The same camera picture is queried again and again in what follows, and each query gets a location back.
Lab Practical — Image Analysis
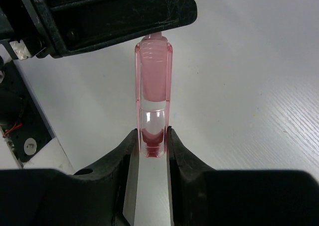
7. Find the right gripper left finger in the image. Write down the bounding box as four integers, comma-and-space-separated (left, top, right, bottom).
0, 130, 139, 226

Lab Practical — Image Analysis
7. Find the pink highlighter marker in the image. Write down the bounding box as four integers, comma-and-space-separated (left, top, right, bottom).
135, 32, 173, 158

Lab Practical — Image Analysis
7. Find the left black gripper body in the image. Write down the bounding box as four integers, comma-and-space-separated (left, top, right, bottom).
0, 0, 197, 59

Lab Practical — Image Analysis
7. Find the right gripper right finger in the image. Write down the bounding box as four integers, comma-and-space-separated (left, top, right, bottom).
166, 128, 319, 226

